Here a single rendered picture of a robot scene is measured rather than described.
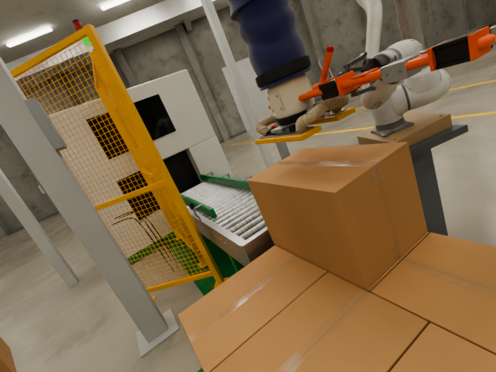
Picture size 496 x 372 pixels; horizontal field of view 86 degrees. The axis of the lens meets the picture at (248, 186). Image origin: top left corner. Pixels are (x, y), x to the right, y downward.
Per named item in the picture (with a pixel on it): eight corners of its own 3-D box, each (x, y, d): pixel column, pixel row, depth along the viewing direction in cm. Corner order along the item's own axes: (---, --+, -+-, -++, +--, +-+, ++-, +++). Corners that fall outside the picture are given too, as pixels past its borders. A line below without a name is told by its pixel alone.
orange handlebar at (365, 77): (256, 115, 134) (253, 108, 133) (300, 94, 145) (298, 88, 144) (488, 52, 52) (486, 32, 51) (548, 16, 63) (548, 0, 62)
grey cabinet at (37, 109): (60, 150, 175) (32, 106, 166) (69, 147, 177) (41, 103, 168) (54, 150, 157) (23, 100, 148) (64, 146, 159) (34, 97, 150)
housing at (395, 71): (381, 85, 73) (378, 69, 71) (397, 77, 75) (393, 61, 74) (407, 78, 67) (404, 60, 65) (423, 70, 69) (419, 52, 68)
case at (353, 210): (274, 244, 148) (246, 180, 137) (323, 208, 163) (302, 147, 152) (367, 291, 95) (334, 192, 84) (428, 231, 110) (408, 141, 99)
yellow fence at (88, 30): (141, 307, 245) (-8, 78, 185) (146, 299, 254) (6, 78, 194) (226, 286, 224) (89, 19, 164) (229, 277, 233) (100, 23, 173)
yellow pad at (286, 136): (255, 145, 124) (252, 134, 123) (271, 136, 128) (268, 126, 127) (302, 141, 95) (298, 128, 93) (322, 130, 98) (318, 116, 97)
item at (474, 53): (430, 71, 61) (426, 49, 60) (447, 62, 64) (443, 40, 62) (474, 60, 54) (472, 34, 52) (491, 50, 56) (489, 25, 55)
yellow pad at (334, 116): (286, 128, 131) (283, 119, 130) (301, 121, 135) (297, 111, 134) (339, 120, 102) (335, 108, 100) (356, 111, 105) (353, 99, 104)
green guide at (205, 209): (166, 198, 354) (163, 193, 352) (173, 195, 358) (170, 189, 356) (207, 224, 214) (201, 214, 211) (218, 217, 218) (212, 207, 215)
